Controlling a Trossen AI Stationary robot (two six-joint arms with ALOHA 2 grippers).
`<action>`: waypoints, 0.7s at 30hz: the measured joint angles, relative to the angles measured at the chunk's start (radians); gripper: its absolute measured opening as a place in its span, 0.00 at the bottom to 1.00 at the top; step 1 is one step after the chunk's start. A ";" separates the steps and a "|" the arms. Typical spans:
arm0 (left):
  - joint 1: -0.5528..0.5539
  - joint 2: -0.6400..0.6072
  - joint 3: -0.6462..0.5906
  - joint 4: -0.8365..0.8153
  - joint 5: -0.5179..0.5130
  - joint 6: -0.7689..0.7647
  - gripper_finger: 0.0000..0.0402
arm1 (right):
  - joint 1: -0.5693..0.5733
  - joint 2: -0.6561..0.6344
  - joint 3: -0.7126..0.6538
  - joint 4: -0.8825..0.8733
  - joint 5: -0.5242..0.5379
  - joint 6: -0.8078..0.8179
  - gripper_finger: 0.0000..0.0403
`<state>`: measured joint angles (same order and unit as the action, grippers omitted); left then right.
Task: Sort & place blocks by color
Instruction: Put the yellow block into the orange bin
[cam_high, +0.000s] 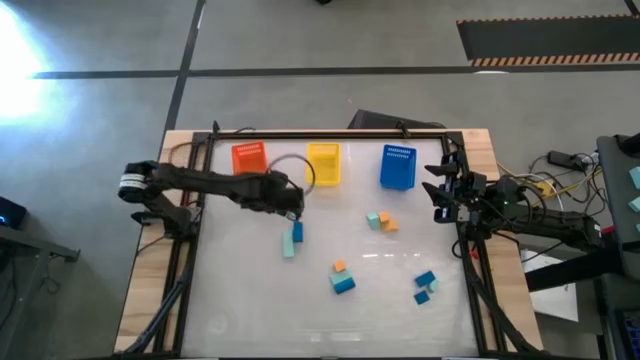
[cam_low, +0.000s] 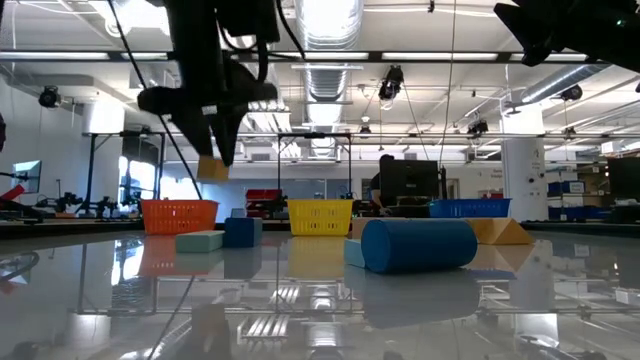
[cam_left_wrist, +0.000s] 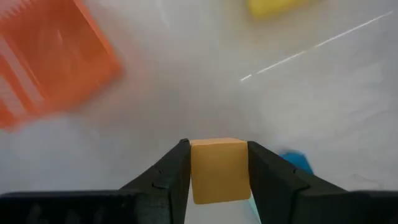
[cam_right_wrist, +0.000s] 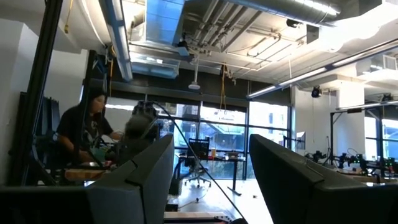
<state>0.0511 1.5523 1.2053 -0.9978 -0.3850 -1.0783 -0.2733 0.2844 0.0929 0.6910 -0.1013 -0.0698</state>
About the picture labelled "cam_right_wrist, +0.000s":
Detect neighbouring black robot arms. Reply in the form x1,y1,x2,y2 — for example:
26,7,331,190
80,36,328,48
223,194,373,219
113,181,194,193
304,150,398,175

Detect black office desk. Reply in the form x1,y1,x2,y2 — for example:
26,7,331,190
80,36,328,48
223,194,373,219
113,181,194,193
175,156,246,197

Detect linear ceiling light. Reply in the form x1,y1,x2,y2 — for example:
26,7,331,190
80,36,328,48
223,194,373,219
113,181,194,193
247,39,398,100
335,100,398,112

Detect neighbouring black rig frame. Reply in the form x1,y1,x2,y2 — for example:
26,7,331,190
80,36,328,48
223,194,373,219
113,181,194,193
329,101,398,178

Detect rectangular ventilation duct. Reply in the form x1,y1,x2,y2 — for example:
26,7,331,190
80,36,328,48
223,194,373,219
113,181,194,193
144,0,187,47

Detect ceiling beam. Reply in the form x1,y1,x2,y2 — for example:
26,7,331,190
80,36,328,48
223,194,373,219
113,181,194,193
99,0,134,82

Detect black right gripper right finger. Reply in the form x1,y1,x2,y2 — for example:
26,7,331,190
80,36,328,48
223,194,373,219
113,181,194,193
248,134,371,224

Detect office chair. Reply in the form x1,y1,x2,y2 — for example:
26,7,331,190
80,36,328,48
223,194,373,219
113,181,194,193
183,157,213,189

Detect person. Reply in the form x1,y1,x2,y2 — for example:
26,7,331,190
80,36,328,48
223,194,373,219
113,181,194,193
55,89,124,164

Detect white pendant lamp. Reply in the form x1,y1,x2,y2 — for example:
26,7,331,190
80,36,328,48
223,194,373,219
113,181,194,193
188,55,202,91

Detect round silver ventilation duct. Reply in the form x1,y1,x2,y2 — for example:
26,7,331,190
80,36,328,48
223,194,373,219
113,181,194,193
186,0,343,27

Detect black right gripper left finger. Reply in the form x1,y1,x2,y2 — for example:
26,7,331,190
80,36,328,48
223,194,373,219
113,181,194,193
86,134,175,224

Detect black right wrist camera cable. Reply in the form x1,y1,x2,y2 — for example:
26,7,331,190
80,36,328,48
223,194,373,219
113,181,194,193
149,101,248,224

